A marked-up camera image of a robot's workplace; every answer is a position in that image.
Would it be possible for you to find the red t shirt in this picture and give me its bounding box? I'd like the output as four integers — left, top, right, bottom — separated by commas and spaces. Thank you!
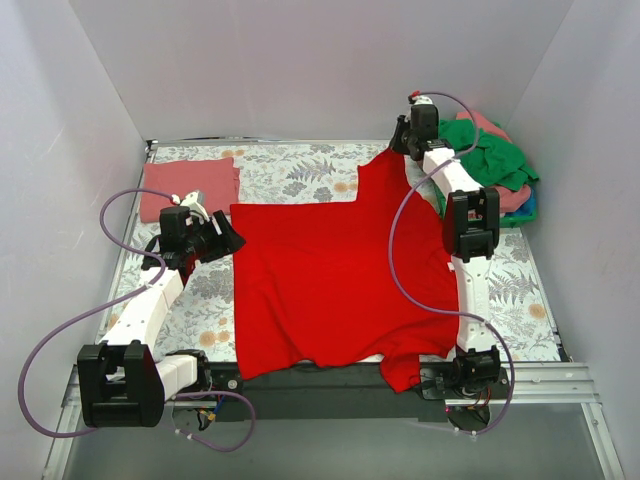
231, 151, 458, 392

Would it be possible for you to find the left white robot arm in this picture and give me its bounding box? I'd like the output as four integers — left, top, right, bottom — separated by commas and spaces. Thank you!
77, 205, 245, 428

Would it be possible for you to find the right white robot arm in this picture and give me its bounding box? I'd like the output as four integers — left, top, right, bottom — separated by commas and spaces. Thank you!
390, 92, 501, 398

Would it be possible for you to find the folded pink t shirt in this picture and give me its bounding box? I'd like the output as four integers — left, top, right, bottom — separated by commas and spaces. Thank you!
143, 157, 240, 215

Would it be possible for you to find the green crumpled t shirt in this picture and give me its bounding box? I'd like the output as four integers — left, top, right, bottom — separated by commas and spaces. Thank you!
439, 119, 539, 190

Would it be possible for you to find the pink crumpled t shirt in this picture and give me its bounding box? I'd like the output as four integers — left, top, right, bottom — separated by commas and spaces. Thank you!
455, 110, 533, 215

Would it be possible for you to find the green plastic basket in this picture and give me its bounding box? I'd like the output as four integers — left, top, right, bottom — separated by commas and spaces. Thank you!
432, 174, 540, 229

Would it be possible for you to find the blue crumpled garment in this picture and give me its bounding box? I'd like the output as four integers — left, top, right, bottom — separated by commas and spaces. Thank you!
509, 188, 537, 220

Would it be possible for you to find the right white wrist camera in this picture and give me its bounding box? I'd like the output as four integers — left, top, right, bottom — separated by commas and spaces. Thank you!
408, 91, 434, 106

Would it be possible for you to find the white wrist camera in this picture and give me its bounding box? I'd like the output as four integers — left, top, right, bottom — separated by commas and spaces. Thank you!
408, 91, 434, 106
171, 190, 210, 226

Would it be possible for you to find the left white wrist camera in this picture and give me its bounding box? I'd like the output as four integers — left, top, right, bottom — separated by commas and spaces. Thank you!
171, 190, 210, 226

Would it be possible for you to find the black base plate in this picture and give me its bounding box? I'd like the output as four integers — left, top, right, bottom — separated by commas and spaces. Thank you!
155, 361, 514, 424

